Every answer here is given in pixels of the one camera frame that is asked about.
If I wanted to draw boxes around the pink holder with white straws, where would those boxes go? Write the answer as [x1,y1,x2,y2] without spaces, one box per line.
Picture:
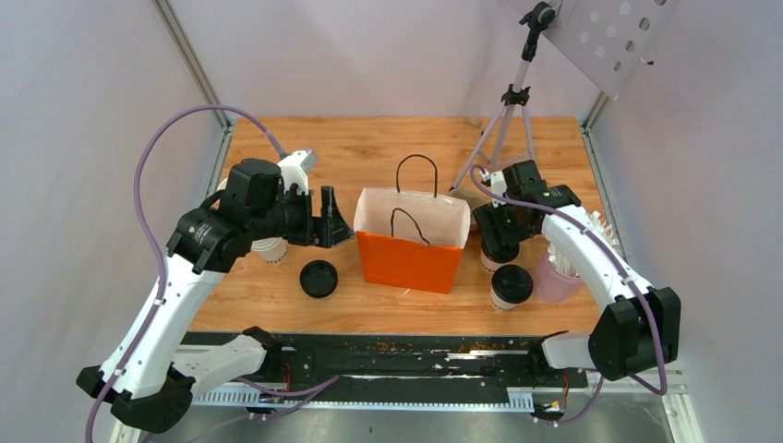
[532,210,621,305]

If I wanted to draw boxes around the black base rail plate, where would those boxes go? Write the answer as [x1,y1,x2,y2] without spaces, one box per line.
[247,333,588,406]

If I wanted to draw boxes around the perforated grey metal panel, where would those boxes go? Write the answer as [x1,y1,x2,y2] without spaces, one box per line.
[510,0,679,101]

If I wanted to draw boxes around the brown cardboard cup carrier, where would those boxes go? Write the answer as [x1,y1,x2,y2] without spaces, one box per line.
[448,187,491,232]

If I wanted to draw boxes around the black coffee cup lid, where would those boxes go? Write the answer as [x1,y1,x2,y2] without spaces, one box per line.
[490,264,534,304]

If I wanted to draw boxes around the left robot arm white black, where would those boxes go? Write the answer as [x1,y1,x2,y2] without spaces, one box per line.
[77,150,354,434]

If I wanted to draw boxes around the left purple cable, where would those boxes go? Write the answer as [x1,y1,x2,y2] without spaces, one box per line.
[84,104,289,443]

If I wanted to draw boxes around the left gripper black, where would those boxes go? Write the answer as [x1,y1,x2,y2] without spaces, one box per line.
[249,184,355,247]

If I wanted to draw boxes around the silver camera tripod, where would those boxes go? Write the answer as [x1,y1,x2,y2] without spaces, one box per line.
[449,1,562,192]

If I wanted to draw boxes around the stack of white paper cups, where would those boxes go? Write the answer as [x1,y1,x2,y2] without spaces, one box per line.
[217,177,289,266]

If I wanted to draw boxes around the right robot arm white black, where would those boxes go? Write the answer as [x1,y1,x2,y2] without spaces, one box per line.
[468,161,681,386]

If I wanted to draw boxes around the orange paper bag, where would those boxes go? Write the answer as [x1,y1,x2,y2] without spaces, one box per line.
[354,154,471,294]

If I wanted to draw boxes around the white paper coffee cup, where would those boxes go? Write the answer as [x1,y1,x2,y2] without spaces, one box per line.
[489,289,520,311]

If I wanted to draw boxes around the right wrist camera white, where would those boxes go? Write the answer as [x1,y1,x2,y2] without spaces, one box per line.
[484,172,507,197]

